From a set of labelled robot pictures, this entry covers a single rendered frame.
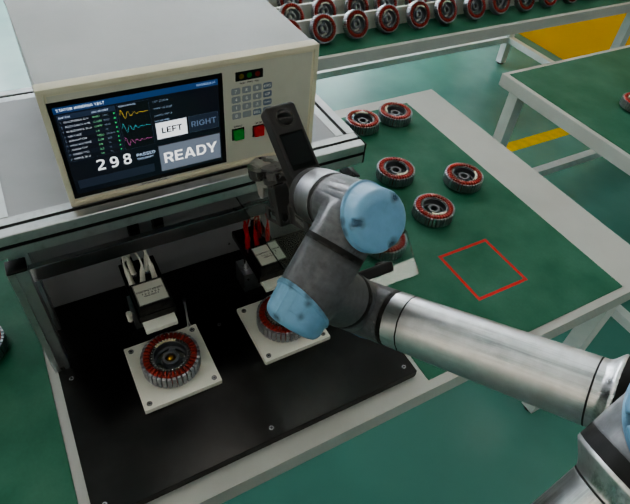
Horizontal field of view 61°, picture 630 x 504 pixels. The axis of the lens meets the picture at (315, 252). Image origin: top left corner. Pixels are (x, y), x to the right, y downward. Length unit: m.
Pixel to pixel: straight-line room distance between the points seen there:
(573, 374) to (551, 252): 0.95
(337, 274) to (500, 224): 1.01
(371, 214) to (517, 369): 0.23
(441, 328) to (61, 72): 0.63
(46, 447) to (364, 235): 0.75
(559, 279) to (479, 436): 0.75
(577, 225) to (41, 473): 1.41
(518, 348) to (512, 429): 1.46
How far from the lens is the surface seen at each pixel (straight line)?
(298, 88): 0.96
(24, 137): 1.14
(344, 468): 1.86
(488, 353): 0.63
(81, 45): 0.95
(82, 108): 0.86
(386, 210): 0.59
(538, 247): 1.54
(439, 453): 1.95
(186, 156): 0.94
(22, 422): 1.16
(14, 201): 0.99
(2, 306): 1.35
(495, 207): 1.61
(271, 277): 1.10
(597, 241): 1.65
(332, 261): 0.59
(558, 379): 0.62
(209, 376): 1.09
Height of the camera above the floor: 1.71
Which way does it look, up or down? 45 degrees down
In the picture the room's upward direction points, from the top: 6 degrees clockwise
